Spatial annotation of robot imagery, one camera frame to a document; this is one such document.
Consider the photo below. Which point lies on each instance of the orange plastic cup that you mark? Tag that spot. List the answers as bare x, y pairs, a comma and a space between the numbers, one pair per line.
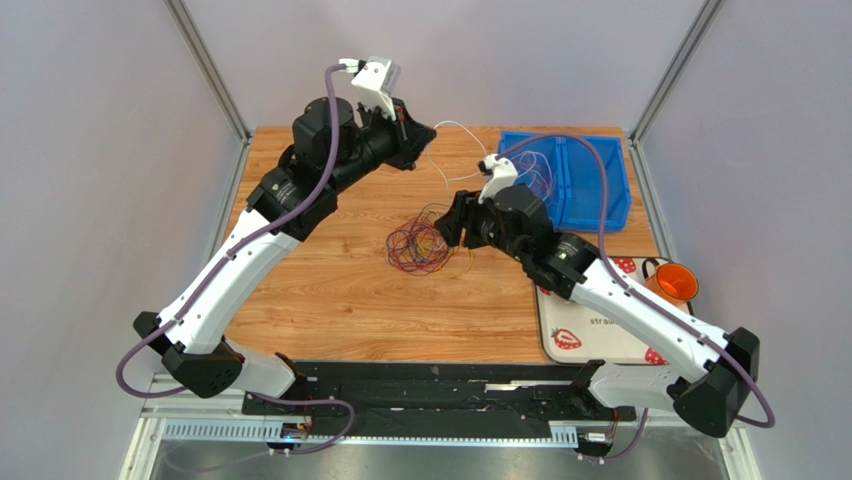
673, 282

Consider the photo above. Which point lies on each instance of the aluminium corner post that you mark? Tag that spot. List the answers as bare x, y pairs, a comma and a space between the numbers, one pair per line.
698, 29
196, 44

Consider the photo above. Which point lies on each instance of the right aluminium corner post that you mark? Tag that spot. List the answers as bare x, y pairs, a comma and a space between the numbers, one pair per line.
698, 29

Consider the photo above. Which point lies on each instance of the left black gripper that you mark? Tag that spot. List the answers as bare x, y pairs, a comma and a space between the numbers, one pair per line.
409, 138

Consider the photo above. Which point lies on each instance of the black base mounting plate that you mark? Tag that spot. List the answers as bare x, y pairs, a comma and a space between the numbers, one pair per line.
443, 400

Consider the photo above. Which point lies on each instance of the strawberry print tray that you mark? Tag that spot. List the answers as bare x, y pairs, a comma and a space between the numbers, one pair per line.
571, 333

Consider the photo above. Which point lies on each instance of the blue plastic bin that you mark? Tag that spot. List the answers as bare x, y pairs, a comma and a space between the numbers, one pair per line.
566, 177

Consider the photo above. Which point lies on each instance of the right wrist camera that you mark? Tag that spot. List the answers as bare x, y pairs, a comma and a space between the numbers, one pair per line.
498, 173

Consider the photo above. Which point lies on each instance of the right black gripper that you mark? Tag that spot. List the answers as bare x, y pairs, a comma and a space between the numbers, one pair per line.
470, 222

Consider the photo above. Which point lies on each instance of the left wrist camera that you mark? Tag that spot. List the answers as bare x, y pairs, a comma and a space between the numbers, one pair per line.
374, 81

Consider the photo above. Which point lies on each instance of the left aluminium corner post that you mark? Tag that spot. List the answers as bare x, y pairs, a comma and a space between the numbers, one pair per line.
196, 44

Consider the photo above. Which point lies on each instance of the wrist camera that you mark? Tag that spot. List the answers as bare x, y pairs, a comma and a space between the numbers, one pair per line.
498, 173
374, 81

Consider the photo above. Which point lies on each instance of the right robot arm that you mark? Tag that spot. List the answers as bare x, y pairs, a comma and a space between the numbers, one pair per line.
708, 373

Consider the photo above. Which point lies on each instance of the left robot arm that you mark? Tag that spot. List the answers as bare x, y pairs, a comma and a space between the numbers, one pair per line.
334, 146

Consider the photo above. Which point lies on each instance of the aluminium frame rail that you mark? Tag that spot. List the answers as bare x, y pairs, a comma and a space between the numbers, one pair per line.
222, 417

